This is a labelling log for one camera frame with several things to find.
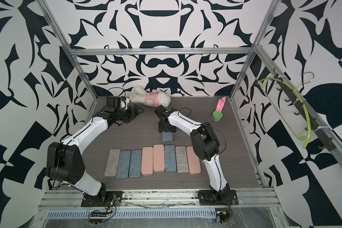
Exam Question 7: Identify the grey case black sunglasses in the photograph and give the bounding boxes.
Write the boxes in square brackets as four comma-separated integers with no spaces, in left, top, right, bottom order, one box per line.
[175,146,189,173]

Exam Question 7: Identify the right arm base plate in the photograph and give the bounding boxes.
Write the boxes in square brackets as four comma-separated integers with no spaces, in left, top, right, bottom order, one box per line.
[197,190,239,206]

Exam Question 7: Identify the green lidded jar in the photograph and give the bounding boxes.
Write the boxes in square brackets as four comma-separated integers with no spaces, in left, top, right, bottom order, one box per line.
[212,110,223,122]

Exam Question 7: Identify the grey case tortoise sunglasses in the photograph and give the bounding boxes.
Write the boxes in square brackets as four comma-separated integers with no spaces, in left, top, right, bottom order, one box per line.
[116,150,131,179]

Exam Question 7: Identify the grey case white sunglasses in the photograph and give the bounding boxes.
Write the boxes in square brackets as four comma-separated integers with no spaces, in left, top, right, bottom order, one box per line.
[128,150,142,178]

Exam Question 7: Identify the black connector box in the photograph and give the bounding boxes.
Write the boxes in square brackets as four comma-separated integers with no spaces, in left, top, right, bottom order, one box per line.
[215,211,233,224]

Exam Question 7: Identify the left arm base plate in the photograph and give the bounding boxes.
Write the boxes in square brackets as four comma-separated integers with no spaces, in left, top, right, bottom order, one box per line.
[81,191,124,207]

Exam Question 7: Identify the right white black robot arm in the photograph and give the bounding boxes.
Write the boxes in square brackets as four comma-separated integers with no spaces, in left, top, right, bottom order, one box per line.
[154,105,227,193]

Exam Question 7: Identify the black usb hub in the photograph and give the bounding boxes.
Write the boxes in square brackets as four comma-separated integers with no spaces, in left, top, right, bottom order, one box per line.
[88,210,108,225]

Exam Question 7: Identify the grey case gold glasses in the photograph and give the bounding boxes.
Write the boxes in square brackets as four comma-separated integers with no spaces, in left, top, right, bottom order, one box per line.
[164,145,177,173]

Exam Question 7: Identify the pink bottle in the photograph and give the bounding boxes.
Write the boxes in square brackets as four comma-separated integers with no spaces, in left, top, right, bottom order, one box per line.
[215,97,226,112]

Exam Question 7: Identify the pink case red glasses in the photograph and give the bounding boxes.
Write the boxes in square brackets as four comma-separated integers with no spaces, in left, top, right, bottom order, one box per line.
[186,146,201,175]

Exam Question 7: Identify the white plush toy pink shirt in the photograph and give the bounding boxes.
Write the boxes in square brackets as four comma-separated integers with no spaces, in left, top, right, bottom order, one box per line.
[129,85,171,107]

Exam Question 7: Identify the pink case brown glasses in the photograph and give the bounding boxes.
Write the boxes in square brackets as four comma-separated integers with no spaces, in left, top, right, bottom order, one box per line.
[141,147,154,176]

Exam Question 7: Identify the pink case purple glasses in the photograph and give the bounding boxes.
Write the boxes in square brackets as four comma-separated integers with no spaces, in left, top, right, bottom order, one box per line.
[153,144,165,172]

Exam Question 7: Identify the green clothes hanger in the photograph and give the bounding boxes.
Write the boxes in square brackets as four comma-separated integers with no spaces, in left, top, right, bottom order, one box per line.
[257,77,313,149]

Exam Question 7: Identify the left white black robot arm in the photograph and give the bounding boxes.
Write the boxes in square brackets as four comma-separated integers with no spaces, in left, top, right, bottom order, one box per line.
[46,96,144,201]

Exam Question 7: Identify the black wall hook rail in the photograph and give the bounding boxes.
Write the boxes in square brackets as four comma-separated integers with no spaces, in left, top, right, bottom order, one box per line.
[273,68,336,151]

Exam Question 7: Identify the beige case yellow glasses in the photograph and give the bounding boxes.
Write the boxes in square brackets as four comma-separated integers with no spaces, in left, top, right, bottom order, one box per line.
[104,149,121,177]

